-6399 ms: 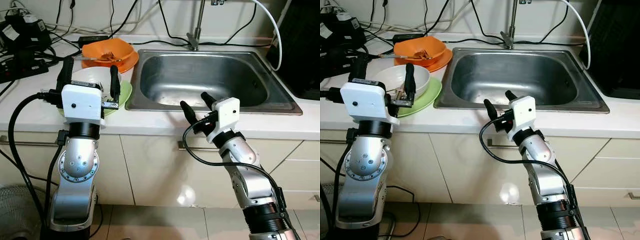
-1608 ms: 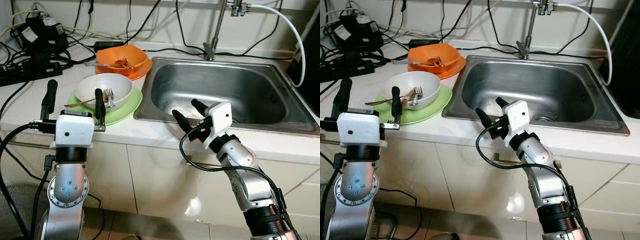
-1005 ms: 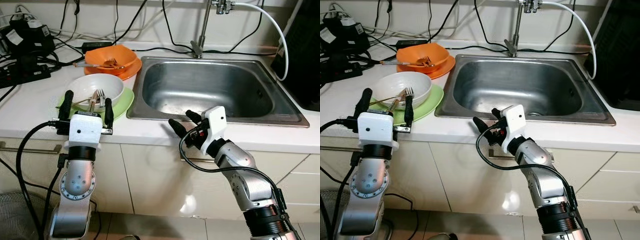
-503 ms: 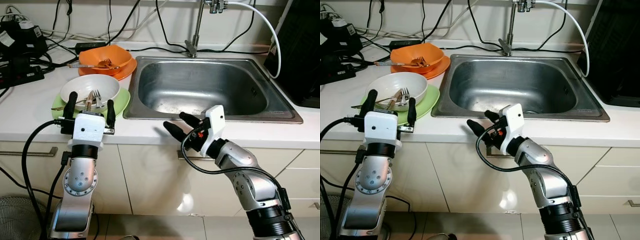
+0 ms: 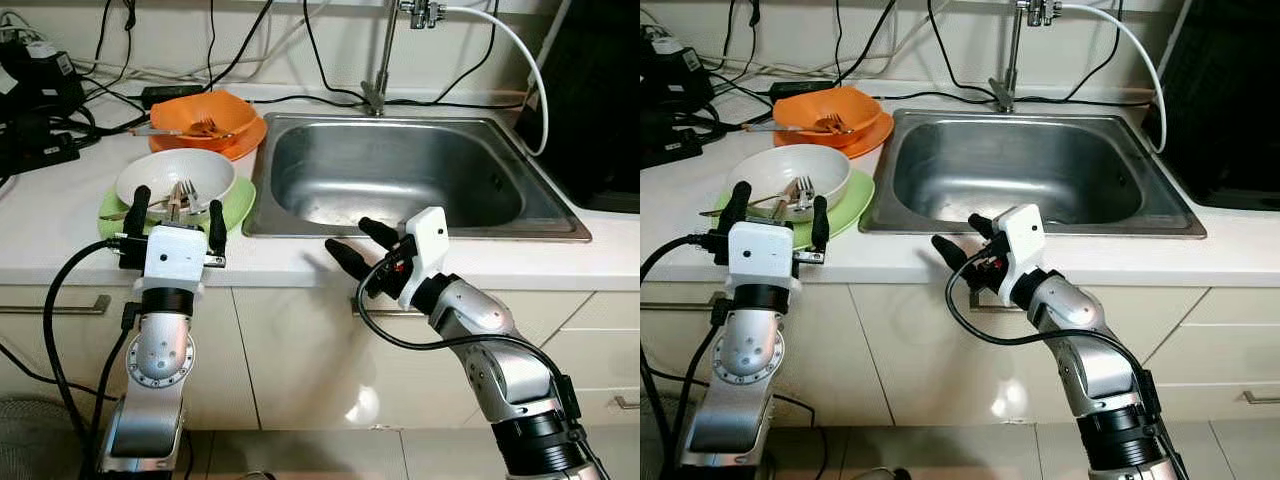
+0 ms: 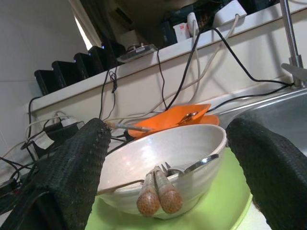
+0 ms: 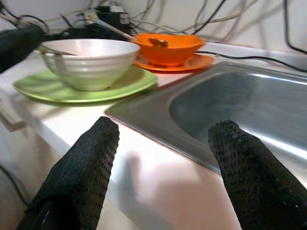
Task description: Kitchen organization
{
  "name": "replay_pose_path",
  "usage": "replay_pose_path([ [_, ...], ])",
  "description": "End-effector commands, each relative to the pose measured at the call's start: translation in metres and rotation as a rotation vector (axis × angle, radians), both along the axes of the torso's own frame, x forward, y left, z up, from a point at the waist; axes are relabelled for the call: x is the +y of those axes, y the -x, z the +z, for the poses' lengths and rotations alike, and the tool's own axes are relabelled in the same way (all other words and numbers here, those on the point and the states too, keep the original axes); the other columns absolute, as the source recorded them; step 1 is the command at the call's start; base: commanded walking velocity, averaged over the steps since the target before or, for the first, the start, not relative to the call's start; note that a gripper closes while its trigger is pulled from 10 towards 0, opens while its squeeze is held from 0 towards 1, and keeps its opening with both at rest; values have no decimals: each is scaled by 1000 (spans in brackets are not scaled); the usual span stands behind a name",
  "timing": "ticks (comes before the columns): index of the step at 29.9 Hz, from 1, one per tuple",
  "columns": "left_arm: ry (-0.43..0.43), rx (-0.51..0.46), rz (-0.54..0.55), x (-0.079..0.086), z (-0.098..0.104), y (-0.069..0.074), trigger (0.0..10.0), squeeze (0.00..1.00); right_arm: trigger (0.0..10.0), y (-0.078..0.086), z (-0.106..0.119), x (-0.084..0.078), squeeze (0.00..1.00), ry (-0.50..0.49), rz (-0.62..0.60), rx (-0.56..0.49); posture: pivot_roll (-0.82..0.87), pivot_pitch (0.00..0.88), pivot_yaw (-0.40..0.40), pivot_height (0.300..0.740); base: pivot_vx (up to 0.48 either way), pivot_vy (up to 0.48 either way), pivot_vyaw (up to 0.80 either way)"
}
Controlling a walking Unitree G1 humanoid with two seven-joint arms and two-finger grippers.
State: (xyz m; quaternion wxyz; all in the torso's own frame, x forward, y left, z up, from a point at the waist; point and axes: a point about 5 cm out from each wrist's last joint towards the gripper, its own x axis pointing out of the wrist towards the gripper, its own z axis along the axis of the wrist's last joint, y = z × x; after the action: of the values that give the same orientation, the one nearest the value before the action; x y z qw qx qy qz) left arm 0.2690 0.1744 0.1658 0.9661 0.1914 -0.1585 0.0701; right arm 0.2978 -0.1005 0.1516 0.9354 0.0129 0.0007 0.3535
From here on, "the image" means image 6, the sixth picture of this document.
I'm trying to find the thick white cable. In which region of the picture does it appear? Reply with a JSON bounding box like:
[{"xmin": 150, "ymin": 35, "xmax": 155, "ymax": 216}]
[{"xmin": 105, "ymin": 13, "xmax": 240, "ymax": 123}]

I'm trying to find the thin patterned chopstick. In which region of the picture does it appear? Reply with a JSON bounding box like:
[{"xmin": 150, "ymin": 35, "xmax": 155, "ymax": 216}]
[{"xmin": 106, "ymin": 121, "xmax": 154, "ymax": 132}]

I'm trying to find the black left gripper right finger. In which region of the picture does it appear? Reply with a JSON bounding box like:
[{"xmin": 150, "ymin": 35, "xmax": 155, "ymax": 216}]
[{"xmin": 225, "ymin": 117, "xmax": 307, "ymax": 230}]

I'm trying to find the white counter ledge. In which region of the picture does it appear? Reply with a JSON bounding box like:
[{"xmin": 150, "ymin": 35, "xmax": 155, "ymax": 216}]
[{"xmin": 23, "ymin": 2, "xmax": 307, "ymax": 113}]

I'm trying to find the white power adapter box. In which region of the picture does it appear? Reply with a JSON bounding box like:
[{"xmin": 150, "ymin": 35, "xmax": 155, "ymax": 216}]
[{"xmin": 213, "ymin": 0, "xmax": 248, "ymax": 27}]

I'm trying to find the white box with red print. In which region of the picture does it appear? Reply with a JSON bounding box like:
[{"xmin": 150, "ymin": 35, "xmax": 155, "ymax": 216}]
[{"xmin": 173, "ymin": 23, "xmax": 192, "ymax": 41}]

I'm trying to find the silver metal faucet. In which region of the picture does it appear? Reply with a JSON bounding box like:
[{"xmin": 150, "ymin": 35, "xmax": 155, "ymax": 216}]
[{"xmin": 279, "ymin": 0, "xmax": 307, "ymax": 88}]

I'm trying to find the white ceramic bowl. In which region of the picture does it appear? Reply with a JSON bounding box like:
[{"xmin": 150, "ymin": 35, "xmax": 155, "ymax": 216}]
[{"xmin": 97, "ymin": 124, "xmax": 228, "ymax": 220}]

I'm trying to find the chopstick with orange patterned end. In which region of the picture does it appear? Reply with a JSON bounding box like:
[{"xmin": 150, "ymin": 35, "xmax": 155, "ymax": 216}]
[
  {"xmin": 153, "ymin": 166, "xmax": 183, "ymax": 215},
  {"xmin": 136, "ymin": 167, "xmax": 161, "ymax": 217}
]

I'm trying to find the black cable with knot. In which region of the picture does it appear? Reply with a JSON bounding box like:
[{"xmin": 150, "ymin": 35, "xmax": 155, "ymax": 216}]
[{"xmin": 99, "ymin": 67, "xmax": 118, "ymax": 120}]

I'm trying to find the black power strip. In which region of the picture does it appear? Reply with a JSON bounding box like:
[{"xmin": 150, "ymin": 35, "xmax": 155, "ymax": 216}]
[{"xmin": 43, "ymin": 121, "xmax": 85, "ymax": 144}]

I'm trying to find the orange plate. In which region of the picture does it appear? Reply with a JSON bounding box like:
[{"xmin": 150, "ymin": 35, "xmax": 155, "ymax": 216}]
[{"xmin": 201, "ymin": 115, "xmax": 220, "ymax": 127}]

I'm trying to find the stainless steel sink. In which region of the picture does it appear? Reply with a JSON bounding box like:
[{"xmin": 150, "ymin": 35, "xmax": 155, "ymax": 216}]
[{"xmin": 215, "ymin": 88, "xmax": 307, "ymax": 168}]

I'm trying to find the silver metal spoon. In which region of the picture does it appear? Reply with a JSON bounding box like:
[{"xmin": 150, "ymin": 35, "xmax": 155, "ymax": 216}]
[{"xmin": 178, "ymin": 111, "xmax": 200, "ymax": 124}]

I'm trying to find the dark blue box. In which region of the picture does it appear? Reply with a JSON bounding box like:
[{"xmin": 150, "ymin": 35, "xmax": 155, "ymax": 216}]
[{"xmin": 159, "ymin": 20, "xmax": 178, "ymax": 46}]

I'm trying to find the light green plate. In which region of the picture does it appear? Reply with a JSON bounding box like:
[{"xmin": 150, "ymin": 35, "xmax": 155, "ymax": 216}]
[{"xmin": 83, "ymin": 146, "xmax": 254, "ymax": 230}]

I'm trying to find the white power plug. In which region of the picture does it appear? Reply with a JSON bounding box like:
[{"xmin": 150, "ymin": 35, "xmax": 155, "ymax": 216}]
[{"xmin": 56, "ymin": 116, "xmax": 75, "ymax": 128}]

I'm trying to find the long black cable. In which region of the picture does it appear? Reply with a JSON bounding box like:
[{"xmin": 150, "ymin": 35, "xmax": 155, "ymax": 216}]
[{"xmin": 165, "ymin": 26, "xmax": 295, "ymax": 111}]

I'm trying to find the thin black cable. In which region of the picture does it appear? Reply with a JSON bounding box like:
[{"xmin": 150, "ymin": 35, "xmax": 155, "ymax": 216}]
[{"xmin": 156, "ymin": 48, "xmax": 168, "ymax": 109}]

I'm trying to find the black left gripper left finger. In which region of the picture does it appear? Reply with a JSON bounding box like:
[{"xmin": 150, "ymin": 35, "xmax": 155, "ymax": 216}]
[{"xmin": 0, "ymin": 117, "xmax": 113, "ymax": 230}]

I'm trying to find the black box with blue light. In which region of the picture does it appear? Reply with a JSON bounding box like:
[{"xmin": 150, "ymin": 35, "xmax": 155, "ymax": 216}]
[
  {"xmin": 73, "ymin": 52, "xmax": 96, "ymax": 79},
  {"xmin": 34, "ymin": 69, "xmax": 58, "ymax": 95},
  {"xmin": 51, "ymin": 61, "xmax": 81, "ymax": 87},
  {"xmin": 87, "ymin": 45, "xmax": 118, "ymax": 71}
]

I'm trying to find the orange square bowl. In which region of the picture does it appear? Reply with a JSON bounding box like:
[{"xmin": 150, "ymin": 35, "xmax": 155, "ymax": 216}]
[{"xmin": 130, "ymin": 103, "xmax": 212, "ymax": 139}]

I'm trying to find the flat grey electronic device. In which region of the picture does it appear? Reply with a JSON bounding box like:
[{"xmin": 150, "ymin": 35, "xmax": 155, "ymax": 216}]
[{"xmin": 117, "ymin": 44, "xmax": 158, "ymax": 63}]

